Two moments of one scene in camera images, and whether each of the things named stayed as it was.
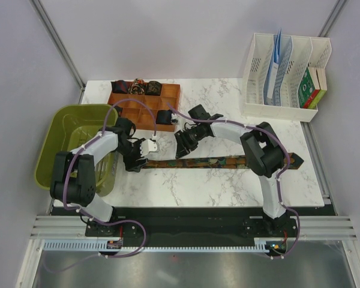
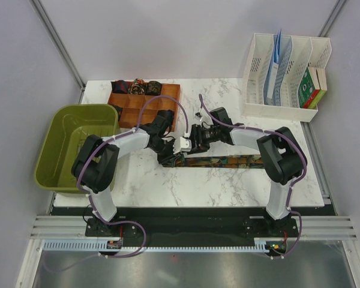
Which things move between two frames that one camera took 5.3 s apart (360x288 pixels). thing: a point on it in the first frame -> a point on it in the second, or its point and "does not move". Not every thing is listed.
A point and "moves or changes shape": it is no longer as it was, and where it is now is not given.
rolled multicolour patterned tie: (138, 87) does not move
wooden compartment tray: (140, 114) does not move
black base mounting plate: (193, 225) does not move
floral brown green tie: (204, 161) moves or changes shape
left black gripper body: (132, 152) -> (167, 154)
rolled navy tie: (164, 117) does not move
